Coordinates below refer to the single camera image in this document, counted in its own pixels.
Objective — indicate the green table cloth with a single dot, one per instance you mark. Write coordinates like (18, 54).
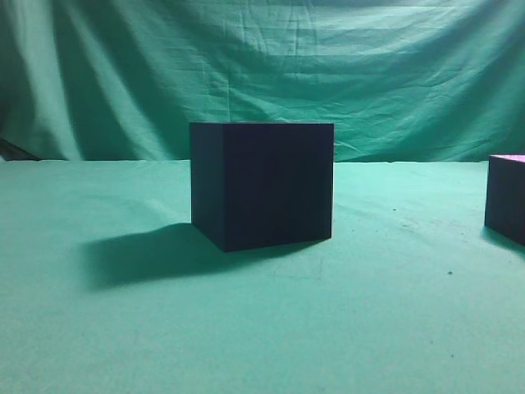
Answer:
(107, 288)

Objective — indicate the purple cube block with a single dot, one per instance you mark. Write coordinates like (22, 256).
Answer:
(504, 211)

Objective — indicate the green backdrop cloth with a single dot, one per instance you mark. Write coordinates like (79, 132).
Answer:
(420, 81)

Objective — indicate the dark groove box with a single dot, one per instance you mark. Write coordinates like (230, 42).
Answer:
(260, 184)

